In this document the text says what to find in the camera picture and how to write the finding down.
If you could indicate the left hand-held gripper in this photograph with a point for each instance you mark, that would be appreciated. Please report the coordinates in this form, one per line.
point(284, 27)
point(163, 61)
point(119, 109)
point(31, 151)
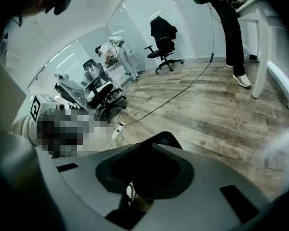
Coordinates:
point(35, 107)

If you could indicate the black office chair plastic-wrapped back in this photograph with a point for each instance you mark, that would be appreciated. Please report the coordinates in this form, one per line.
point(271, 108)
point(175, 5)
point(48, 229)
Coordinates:
point(69, 90)
point(98, 93)

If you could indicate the white power strip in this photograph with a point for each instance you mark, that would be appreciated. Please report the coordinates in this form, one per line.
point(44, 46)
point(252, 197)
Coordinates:
point(118, 132)

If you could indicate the white desk with drawers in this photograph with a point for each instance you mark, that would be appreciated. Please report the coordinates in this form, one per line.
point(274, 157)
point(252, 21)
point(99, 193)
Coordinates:
point(115, 74)

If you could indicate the black office chair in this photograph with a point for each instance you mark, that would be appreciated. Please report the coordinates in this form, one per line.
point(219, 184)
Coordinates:
point(162, 50)

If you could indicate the black jacket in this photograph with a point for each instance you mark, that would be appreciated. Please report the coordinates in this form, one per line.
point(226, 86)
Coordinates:
point(162, 26)

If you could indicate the white table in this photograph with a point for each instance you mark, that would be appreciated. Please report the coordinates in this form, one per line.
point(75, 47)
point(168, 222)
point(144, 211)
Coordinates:
point(261, 32)

